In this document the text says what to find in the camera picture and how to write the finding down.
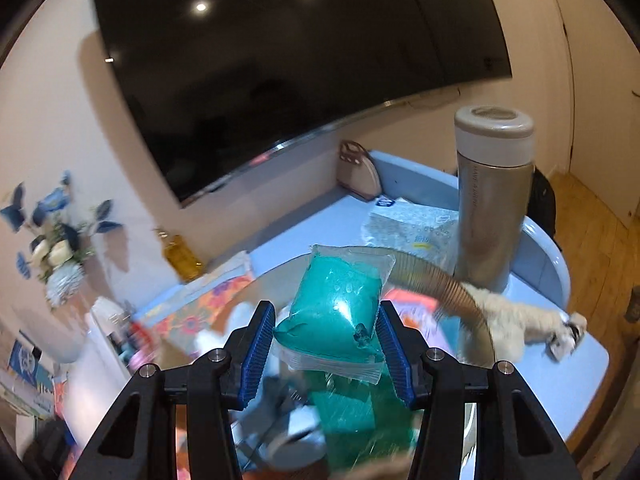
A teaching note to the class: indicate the black bag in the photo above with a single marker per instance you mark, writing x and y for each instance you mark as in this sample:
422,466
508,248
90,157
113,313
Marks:
542,200

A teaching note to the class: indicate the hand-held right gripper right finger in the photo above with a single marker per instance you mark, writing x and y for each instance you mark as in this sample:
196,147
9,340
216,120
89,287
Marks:
397,355

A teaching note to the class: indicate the cream furry toy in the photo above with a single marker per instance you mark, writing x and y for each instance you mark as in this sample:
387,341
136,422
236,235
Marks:
520,320

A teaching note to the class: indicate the teal clay bag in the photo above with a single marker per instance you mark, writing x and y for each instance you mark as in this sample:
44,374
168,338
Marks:
335,305

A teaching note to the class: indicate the pink handbag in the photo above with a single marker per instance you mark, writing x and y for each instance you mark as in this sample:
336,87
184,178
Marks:
357,172

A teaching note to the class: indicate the yellow glass bottle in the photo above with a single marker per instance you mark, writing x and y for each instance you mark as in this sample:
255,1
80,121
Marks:
181,257

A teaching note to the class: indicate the blue and white flowers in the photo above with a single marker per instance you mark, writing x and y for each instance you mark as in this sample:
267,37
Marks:
55,250

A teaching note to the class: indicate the patterned tissue pack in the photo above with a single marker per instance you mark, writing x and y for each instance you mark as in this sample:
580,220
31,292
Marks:
410,225

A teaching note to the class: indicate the steel thermos white lid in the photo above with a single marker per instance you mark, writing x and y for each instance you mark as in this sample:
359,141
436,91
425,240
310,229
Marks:
492,200

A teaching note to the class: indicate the black television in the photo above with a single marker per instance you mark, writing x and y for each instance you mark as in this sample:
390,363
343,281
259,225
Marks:
300,70

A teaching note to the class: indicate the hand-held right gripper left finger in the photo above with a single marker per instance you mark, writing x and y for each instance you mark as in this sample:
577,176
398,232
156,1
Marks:
255,355

